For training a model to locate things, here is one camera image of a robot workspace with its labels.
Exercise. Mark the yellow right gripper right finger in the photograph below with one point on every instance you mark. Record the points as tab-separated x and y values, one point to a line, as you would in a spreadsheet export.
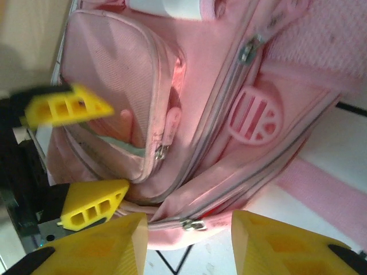
272	246

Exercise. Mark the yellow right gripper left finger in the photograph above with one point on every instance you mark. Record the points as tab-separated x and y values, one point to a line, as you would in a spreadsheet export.
100	249

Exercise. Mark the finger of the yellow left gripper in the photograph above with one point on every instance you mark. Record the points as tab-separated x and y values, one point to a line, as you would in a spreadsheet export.
63	107
91	206

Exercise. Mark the pink backpack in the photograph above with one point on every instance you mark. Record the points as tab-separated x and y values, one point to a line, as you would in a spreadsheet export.
200	100

